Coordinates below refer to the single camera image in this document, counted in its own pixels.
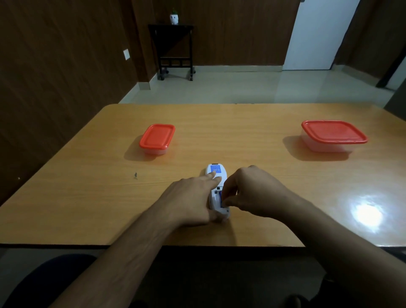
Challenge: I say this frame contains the person's legs in dark trousers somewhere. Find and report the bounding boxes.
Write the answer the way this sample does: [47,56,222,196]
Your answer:
[3,247,406,308]

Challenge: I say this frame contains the person's right hand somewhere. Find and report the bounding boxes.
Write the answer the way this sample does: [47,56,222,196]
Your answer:
[220,165,299,222]

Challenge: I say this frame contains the large clear plastic container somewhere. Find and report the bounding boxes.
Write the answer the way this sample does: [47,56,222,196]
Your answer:
[301,130,353,153]

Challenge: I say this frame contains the black side table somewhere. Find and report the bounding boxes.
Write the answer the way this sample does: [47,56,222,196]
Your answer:
[148,24,196,82]

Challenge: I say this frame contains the white door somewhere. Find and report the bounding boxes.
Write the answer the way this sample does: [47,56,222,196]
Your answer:
[282,0,361,71]

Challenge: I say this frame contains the small clear plastic container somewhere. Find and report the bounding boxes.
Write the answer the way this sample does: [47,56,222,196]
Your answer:
[141,144,169,156]

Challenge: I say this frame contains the low wooden table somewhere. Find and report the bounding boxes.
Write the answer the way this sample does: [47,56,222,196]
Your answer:
[0,102,406,249]

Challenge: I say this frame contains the person's left hand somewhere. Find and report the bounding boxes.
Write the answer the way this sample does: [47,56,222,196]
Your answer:
[154,171,222,228]

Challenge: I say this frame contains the white remote control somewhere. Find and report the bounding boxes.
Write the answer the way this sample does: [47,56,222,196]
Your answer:
[206,163,231,222]

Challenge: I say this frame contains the person's left forearm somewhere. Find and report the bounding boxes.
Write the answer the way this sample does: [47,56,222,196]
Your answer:
[49,206,188,308]

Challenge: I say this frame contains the small red lid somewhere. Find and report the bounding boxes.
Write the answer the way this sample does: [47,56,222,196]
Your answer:
[139,124,176,151]

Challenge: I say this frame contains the person's right forearm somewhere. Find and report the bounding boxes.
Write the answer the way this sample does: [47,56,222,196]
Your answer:
[282,196,406,308]

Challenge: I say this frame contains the large red lid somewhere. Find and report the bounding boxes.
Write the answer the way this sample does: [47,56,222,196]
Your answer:
[301,120,369,145]

